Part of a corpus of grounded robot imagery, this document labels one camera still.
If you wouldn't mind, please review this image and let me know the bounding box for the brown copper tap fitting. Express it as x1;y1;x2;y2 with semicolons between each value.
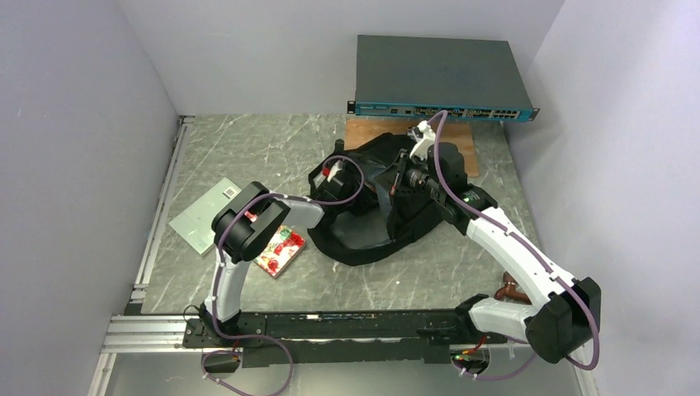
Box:
494;272;531;304

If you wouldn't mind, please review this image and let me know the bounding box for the wooden base board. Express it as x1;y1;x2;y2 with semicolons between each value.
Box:
344;119;480;178

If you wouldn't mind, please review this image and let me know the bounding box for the grey notebook with label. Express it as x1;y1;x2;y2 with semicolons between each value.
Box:
168;177;241;256

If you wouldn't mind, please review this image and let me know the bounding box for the teal network switch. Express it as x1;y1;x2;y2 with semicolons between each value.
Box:
347;35;540;122

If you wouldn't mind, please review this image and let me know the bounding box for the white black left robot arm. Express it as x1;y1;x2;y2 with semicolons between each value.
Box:
200;181;363;347

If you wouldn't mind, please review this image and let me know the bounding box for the red colourful book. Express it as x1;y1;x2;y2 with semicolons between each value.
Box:
251;224;306;278

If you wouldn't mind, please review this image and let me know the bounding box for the black student backpack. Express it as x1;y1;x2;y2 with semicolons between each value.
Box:
308;133;444;266

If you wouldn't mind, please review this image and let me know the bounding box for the aluminium frame rail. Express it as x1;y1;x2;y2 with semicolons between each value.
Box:
87;115;195;395

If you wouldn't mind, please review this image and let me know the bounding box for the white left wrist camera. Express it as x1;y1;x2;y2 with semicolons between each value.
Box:
321;158;348;184

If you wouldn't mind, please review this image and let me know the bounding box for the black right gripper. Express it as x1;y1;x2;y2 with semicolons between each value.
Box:
373;148;444;201

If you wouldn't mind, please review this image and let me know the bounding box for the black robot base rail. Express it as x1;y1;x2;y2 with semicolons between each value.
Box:
182;309;506;368

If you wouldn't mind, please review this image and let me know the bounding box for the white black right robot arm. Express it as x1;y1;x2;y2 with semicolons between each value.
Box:
392;148;601;370

